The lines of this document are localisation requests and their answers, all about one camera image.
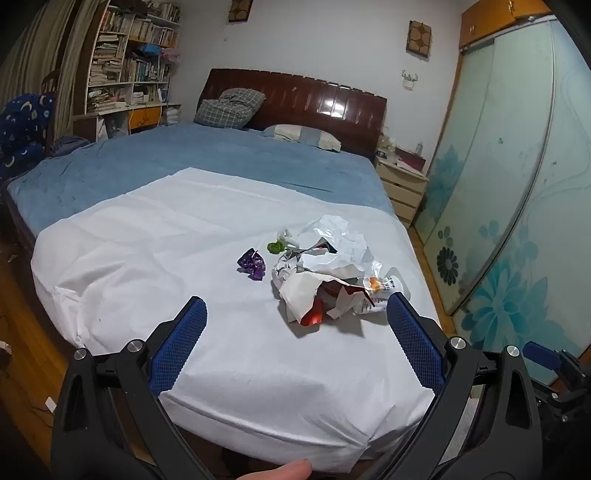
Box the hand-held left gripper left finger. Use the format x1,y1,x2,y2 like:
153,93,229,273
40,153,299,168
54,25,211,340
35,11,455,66
51,295,218,480

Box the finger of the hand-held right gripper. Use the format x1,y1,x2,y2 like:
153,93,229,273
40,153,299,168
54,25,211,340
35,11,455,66
523,342,563,371

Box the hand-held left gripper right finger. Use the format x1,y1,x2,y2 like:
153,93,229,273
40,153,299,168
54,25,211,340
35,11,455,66
367,292,548,480

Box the white packet with orange print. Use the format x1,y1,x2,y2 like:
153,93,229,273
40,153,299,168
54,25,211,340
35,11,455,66
353,276,406,315

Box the red snack bag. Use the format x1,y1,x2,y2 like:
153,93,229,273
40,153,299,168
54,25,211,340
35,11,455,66
300,281,370,326

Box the purple foil wrapper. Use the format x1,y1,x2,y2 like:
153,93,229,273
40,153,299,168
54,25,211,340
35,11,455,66
237,248,267,281

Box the silver white bag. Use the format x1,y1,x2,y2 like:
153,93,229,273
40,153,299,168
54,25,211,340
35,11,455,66
270,215,384,324

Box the clear plastic wrapper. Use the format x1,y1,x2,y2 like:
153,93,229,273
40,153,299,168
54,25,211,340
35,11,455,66
276,226,305,252

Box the person's left hand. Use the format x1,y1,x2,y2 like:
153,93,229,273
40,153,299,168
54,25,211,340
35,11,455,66
231,458,313,480

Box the white sheet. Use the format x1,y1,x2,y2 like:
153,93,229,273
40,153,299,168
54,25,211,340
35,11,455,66
30,167,444,476

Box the light wooden nightstand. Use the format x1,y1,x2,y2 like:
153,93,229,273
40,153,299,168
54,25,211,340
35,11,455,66
374,154,430,227

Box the floral glass wardrobe doors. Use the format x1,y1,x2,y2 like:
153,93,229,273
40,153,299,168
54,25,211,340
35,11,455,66
412,14,591,386

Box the red box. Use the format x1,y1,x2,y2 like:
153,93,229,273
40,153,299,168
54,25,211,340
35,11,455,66
396,148,428,174

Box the blue bed sheet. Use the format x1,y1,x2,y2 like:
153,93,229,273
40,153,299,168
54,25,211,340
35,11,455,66
7,121,395,241

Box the blue and cream striped pillow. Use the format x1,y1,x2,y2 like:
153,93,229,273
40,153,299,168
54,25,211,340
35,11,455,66
261,124,342,153

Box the grey plaid pillow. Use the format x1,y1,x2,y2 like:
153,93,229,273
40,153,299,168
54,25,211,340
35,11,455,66
193,89,267,130

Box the dark wooden headboard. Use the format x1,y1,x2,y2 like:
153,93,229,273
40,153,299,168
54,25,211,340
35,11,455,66
198,68,387,162

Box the dark blue star print cloth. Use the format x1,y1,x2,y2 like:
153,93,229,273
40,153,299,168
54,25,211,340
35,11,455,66
0,92,57,182

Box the white bookshelf with books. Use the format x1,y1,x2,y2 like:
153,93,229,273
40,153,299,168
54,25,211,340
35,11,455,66
71,0,183,143

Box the striped curtain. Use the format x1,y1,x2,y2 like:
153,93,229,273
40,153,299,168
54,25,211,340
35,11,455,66
0,0,100,134

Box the orange wooden cabinet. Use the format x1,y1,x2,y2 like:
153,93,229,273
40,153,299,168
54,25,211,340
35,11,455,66
458,0,553,49

